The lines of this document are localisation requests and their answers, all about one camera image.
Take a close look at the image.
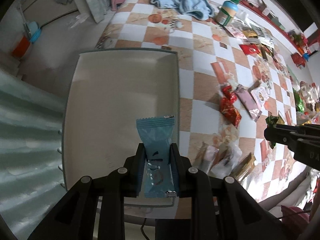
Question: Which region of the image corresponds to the mauve snack bar packet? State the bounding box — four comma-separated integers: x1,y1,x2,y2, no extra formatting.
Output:
234,85,262,122

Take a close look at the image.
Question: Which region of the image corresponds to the green lid jar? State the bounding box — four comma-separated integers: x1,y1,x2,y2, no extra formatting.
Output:
215,0,240,27

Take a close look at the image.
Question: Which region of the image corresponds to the small red candy packet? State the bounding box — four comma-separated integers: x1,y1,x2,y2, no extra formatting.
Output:
222,85,237,104

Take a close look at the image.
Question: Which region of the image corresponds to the flat red snack packet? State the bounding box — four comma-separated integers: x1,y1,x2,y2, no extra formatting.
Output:
239,44,261,55

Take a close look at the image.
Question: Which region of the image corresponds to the blue snack packet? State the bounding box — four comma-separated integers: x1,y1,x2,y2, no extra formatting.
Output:
136,115,175,198

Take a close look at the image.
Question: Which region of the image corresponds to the pink crispy cranberry packet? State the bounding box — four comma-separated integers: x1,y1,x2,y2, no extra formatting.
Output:
250,86,269,110

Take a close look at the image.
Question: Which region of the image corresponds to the black cable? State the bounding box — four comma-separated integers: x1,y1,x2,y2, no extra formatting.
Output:
140,217,151,240

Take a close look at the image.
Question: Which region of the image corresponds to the light blue towel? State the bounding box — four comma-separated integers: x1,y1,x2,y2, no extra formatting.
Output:
150,0,215,21

